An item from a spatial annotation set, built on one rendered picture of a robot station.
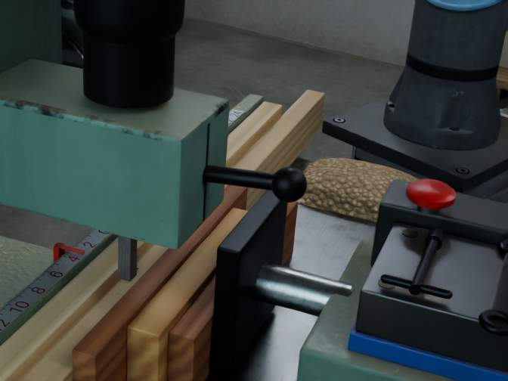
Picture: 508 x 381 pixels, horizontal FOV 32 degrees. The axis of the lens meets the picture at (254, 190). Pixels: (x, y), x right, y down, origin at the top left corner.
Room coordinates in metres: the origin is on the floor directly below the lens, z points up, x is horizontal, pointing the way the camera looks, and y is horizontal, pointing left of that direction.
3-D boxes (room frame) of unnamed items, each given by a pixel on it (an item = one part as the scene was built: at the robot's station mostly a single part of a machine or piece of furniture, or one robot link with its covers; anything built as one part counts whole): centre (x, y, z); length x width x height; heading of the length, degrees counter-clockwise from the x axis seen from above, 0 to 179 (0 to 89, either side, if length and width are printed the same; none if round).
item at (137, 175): (0.48, 0.09, 1.03); 0.14 x 0.07 x 0.09; 71
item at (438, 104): (1.10, -0.24, 0.87); 0.15 x 0.15 x 0.10
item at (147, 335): (0.50, 0.03, 0.93); 0.17 x 0.02 x 0.05; 161
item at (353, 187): (0.71, -0.10, 0.91); 0.12 x 0.09 x 0.03; 71
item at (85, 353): (0.50, 0.05, 0.93); 0.23 x 0.01 x 0.05; 161
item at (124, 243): (0.47, 0.08, 0.97); 0.01 x 0.01 x 0.05; 71
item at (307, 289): (0.47, -0.03, 0.95); 0.09 x 0.07 x 0.09; 161
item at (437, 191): (0.49, -0.11, 1.02); 0.03 x 0.03 x 0.01
